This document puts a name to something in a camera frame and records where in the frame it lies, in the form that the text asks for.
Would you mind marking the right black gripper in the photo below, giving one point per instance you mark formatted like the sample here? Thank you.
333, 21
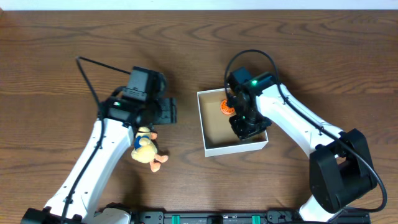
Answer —
241, 132

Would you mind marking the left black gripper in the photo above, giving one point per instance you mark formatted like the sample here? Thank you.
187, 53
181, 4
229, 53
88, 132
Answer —
152, 128

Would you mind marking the yellow plush duck toy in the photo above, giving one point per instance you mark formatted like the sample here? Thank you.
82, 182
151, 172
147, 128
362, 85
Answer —
145, 151

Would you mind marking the orange round container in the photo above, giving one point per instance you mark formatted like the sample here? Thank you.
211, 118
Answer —
225, 109

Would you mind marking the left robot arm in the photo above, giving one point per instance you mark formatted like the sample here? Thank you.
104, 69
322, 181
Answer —
139, 103

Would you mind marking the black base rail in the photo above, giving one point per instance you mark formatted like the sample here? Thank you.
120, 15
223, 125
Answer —
267, 217

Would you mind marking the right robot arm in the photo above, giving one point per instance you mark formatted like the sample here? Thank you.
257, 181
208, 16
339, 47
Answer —
340, 162

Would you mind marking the white cardboard box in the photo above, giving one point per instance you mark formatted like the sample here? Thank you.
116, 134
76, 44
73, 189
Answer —
218, 136

